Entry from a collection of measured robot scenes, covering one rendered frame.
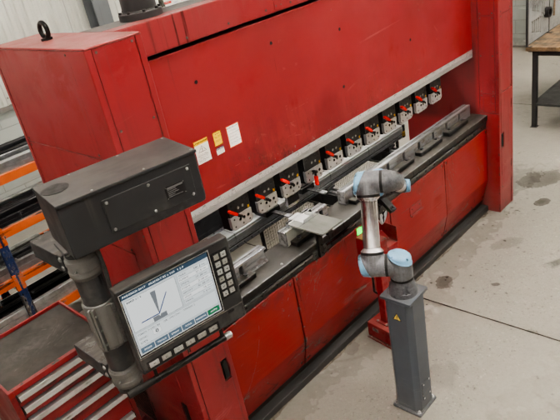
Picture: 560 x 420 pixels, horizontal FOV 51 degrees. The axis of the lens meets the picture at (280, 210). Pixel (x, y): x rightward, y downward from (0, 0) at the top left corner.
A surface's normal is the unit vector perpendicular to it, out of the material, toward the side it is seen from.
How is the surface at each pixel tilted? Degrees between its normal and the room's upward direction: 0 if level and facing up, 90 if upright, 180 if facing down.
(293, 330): 90
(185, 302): 90
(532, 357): 0
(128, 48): 90
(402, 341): 90
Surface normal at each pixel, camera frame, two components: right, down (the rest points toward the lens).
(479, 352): -0.18, -0.88
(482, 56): -0.67, 0.44
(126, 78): 0.72, 0.19
